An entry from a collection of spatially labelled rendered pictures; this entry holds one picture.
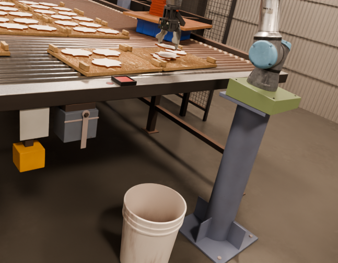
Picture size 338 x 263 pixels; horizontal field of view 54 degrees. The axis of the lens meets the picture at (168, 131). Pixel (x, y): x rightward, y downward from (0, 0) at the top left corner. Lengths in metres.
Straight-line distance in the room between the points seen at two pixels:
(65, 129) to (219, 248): 1.16
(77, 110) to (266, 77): 0.87
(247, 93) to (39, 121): 0.90
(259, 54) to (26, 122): 0.95
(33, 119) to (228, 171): 1.02
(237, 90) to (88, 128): 0.71
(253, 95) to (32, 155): 0.96
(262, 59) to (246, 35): 3.94
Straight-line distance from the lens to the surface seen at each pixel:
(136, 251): 1.66
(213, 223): 1.99
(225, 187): 1.84
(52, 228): 1.99
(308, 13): 4.98
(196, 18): 3.39
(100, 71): 1.42
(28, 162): 1.29
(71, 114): 1.26
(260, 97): 1.55
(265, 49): 1.47
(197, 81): 1.62
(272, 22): 1.50
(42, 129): 1.28
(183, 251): 1.95
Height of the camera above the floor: 1.35
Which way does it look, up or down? 25 degrees down
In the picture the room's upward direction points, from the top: 12 degrees clockwise
